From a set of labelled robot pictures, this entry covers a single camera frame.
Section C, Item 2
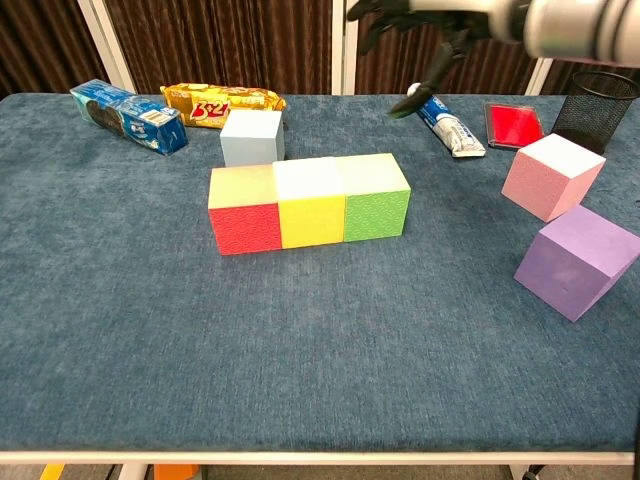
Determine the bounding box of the light blue cube block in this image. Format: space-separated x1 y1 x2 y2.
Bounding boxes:
219 109 286 167

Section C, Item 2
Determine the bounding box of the brown fabric partition panel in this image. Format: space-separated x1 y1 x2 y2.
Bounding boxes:
547 57 640 96
103 0 334 96
355 0 544 96
0 0 96 99

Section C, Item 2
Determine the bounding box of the red ink pad case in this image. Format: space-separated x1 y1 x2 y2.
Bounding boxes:
483 102 545 150

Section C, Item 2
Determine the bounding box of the gold cookie package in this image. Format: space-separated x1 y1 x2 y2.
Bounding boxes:
159 83 288 129

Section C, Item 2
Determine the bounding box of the blue cookie package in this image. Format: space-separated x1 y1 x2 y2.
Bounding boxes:
69 78 190 157

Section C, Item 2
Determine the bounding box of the blue felt table cover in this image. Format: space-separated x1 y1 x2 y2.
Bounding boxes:
0 92 640 454

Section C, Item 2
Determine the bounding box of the green cube block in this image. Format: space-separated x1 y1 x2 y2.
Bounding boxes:
337 152 412 244

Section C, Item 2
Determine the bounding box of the black mesh pen cup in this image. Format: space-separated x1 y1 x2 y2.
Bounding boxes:
551 70 640 155

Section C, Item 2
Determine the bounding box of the purple cube block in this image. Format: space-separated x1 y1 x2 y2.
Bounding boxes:
513 204 640 323

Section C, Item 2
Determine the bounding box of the white table frame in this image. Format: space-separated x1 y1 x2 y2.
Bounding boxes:
0 449 640 480

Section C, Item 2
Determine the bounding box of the orange floor object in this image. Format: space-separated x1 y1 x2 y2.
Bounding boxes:
153 463 201 480

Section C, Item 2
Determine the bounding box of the pink cube block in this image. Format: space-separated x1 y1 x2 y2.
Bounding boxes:
501 133 607 223

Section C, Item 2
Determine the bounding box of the orange red cube block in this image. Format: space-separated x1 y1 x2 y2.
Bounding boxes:
208 164 284 257

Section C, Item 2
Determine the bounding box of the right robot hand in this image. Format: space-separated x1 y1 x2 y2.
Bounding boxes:
346 0 531 120

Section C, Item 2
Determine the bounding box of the yellow cube block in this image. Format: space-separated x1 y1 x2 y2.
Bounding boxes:
272 157 347 250

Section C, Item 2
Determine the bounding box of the white partition frame post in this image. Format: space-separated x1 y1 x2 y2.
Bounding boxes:
77 0 137 96
329 0 359 96
523 54 556 96

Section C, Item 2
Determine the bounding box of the white blue toothpaste tube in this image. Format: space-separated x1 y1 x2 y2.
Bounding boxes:
405 82 487 159

